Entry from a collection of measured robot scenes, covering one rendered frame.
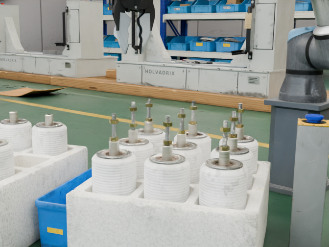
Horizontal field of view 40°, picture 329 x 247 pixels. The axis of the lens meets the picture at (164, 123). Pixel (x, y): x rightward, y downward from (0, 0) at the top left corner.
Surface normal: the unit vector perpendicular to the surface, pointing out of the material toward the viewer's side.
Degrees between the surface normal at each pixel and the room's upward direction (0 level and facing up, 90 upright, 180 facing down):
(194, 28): 90
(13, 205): 90
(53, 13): 90
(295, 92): 73
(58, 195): 88
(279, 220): 0
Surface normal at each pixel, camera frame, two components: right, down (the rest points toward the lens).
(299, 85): -0.38, -0.13
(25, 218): 0.94, 0.07
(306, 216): -0.28, 0.18
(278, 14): 0.78, 0.13
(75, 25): -0.63, 0.15
